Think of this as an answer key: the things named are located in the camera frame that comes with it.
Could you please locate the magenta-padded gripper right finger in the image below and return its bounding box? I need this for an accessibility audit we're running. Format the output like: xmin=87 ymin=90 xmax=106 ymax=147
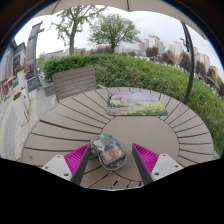
xmin=131 ymin=142 xmax=185 ymax=186

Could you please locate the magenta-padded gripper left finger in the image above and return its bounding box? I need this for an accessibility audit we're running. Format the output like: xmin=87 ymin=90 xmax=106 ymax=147
xmin=40 ymin=143 xmax=92 ymax=186

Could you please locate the transparent computer mouse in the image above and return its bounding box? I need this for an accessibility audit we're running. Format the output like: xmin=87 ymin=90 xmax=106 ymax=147
xmin=89 ymin=133 xmax=128 ymax=172

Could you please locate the white flower planter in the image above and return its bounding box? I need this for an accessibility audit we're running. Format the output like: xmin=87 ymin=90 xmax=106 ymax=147
xmin=11 ymin=90 xmax=32 ymax=128

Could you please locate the slatted brown patio chair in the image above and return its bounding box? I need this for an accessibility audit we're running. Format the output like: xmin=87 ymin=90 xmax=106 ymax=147
xmin=51 ymin=65 xmax=98 ymax=103

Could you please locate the green hedge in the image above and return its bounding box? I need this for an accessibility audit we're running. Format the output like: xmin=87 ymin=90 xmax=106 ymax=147
xmin=41 ymin=53 xmax=224 ymax=155

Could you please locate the curved black parasol pole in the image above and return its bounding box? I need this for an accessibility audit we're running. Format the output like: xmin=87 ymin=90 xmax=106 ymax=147
xmin=179 ymin=21 xmax=196 ymax=106

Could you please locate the group of tall buildings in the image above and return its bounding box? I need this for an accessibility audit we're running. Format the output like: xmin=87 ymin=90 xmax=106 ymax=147
xmin=133 ymin=34 xmax=215 ymax=75

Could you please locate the dark sign pillar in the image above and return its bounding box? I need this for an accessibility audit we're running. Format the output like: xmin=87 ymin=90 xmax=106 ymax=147
xmin=24 ymin=21 xmax=46 ymax=93

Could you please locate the thin-crowned tree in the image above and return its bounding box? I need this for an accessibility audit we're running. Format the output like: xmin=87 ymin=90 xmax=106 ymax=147
xmin=49 ymin=4 xmax=108 ymax=56

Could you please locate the dense round-crowned tree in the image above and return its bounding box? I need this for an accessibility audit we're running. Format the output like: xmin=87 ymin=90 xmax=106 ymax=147
xmin=87 ymin=13 xmax=142 ymax=54

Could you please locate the beige parasol canopy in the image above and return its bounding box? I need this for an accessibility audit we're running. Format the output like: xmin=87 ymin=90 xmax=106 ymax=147
xmin=33 ymin=0 xmax=208 ymax=41

